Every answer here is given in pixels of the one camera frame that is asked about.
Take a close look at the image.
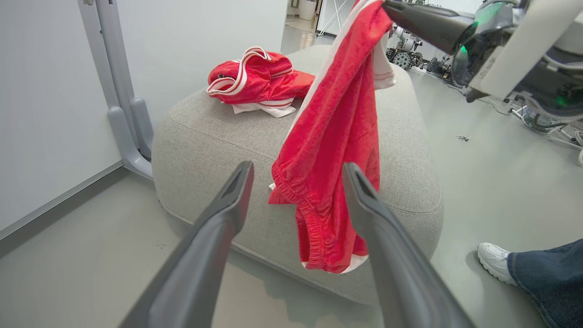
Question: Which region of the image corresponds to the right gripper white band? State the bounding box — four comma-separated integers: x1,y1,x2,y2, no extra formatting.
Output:
382,0,583,103

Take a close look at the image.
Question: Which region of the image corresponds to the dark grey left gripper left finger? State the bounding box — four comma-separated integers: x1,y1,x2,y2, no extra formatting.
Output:
119,160,255,328

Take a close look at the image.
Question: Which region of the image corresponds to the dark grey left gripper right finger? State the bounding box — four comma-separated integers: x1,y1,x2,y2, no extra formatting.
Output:
342,162,476,328

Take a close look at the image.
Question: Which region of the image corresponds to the red garment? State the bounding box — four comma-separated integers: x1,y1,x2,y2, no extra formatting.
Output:
206,46,316,118

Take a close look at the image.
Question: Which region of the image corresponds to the grey fabric sofa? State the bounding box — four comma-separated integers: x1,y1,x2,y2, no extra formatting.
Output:
152,44,445,305

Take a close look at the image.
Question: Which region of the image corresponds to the grey robot equipment pile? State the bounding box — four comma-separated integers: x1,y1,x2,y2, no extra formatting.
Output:
385,25,456,88

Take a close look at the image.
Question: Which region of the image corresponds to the white sneaker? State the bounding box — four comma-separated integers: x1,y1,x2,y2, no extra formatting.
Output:
477,242,518,286

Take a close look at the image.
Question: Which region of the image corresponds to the white bin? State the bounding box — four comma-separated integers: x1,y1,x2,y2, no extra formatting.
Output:
298,0,318,21

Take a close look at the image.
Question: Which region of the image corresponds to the grey partition stand foot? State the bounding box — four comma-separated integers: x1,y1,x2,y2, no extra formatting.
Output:
77,0,155,179

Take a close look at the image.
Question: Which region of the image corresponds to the blue jeans leg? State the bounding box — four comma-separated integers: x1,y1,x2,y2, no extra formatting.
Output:
506,239,583,328

